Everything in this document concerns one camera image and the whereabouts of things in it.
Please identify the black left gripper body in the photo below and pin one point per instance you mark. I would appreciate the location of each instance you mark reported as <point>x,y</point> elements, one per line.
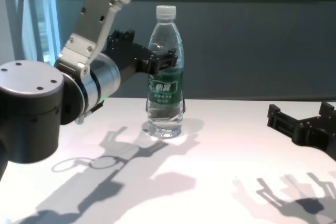
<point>128,56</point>

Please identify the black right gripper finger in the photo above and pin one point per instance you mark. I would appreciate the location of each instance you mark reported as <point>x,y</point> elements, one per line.
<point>281,124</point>
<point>328,111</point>

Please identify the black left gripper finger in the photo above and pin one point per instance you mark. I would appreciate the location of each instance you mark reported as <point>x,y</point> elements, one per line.
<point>160,62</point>
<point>122,36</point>

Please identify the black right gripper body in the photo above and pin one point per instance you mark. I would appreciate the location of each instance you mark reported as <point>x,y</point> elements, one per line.
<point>317,132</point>

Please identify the clear water bottle green label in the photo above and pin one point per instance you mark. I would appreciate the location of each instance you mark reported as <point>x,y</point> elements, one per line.
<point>165,90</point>

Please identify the left robot arm silver black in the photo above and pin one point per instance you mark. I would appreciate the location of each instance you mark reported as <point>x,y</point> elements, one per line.
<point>31,103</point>

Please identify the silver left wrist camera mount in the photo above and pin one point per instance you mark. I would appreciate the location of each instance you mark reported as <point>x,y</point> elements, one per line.
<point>97,19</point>

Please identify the grey window frame glass strip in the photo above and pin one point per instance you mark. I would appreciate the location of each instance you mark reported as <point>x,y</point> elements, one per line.
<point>44,30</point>

